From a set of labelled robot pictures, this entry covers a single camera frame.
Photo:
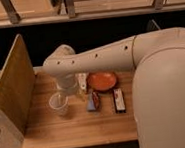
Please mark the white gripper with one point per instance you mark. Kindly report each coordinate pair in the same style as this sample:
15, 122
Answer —
67, 85

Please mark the white sponge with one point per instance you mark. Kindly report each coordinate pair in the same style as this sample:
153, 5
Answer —
83, 81

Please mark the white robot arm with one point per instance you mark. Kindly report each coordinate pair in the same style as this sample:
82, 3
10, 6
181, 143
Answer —
158, 62

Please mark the blue and red packet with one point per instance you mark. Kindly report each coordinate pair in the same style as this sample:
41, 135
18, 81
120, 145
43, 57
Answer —
93, 101

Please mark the orange plate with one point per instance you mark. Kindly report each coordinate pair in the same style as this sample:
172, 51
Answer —
102, 81

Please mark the left wooden divider panel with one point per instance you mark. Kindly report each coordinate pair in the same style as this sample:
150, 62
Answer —
17, 79

